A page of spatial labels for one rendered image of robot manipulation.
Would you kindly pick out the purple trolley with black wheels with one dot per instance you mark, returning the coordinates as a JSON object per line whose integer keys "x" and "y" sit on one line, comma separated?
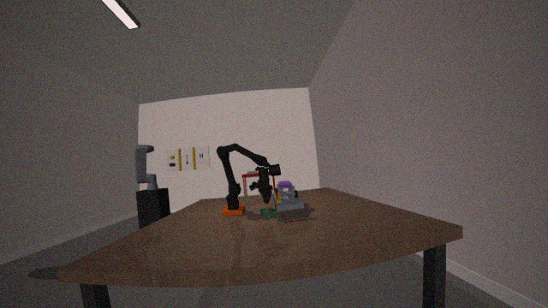
{"x": 286, "y": 184}

